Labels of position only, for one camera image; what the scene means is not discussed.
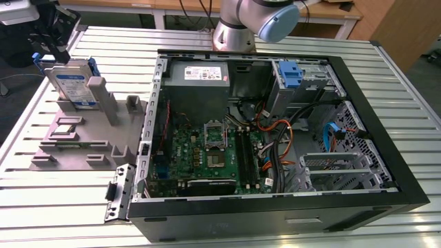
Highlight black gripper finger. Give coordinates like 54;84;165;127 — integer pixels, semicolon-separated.
37;32;70;66

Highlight hard disk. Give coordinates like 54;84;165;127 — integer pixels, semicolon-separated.
32;53;101;111

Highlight blue wire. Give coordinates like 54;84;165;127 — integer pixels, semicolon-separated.
324;121;348;153

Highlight grey metal disk bay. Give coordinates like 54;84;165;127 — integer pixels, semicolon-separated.
298;151;393;192

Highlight black office chair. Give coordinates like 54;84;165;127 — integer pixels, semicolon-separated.
0;7;41;68

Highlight wooden desk white legs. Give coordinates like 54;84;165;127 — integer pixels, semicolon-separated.
57;0;365;39

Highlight grey parts rack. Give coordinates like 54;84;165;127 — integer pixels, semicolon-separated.
29;76;149;173

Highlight grey power supply unit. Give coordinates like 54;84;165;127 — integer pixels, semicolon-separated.
161;60;230;122

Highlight green motherboard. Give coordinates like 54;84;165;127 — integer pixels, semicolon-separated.
146;121;276;198

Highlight metal socket cover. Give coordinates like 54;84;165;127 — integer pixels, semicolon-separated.
204;120;230;152

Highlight CPU socket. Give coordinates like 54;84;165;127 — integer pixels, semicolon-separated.
205;151;230;170

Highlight black RAM slot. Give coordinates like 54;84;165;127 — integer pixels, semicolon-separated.
234;126;252;190
244;126;262;190

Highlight grey optical drive cage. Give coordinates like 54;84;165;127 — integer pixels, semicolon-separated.
266;59;348;119

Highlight black graphics card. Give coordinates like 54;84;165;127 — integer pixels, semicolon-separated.
146;177;238;198

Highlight blue plastic drive latch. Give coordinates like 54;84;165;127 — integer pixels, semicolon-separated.
278;60;304;88

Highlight black PC case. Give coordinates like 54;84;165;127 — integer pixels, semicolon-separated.
126;48;431;243

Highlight brown wooden cabinet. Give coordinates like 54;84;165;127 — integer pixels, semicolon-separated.
350;0;441;73

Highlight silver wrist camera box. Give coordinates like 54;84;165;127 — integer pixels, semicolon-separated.
0;0;41;26

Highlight metal case bracket black handle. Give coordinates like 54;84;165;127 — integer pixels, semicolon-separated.
104;163;136;223

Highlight orange red wire bundle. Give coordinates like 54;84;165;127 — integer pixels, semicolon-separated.
254;117;297;171

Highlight black cable bundle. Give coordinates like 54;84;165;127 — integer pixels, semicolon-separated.
268;99;345;193

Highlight red wire black connector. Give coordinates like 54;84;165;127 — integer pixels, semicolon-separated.
336;128;369;142

